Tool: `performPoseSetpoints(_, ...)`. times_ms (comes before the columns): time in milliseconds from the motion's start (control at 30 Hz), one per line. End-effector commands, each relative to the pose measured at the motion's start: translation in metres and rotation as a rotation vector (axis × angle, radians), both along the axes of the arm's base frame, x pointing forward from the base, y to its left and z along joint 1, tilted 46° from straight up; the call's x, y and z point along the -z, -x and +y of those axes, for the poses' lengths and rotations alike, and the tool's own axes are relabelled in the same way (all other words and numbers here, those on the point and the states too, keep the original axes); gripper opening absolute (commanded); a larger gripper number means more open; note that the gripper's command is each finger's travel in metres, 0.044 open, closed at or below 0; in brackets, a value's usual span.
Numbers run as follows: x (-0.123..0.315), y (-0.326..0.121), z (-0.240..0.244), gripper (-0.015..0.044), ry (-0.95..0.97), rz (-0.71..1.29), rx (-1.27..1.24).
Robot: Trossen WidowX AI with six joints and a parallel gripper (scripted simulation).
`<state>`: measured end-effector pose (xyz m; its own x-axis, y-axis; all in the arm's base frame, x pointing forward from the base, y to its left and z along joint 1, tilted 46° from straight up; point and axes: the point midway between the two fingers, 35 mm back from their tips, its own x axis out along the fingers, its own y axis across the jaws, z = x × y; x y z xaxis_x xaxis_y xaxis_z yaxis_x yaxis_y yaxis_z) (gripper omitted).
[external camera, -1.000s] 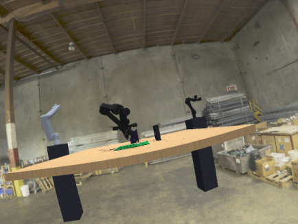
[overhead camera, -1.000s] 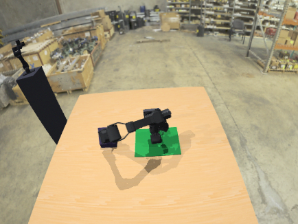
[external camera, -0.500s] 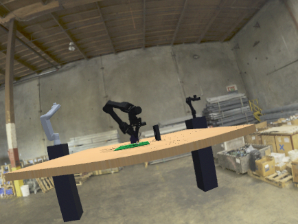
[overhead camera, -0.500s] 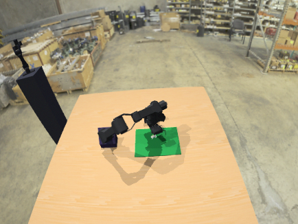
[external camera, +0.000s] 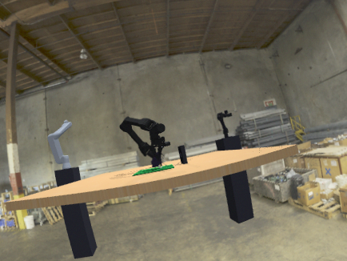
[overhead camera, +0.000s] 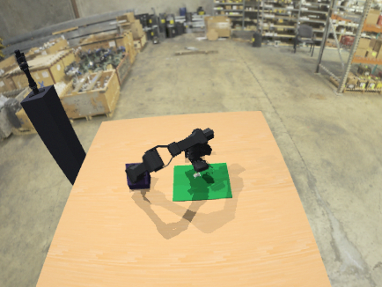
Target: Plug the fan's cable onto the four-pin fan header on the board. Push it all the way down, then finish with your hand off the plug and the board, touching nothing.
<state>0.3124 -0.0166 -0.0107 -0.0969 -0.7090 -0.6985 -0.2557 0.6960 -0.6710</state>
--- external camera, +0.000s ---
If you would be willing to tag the green circuit board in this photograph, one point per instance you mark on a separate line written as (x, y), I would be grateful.
(151, 170)

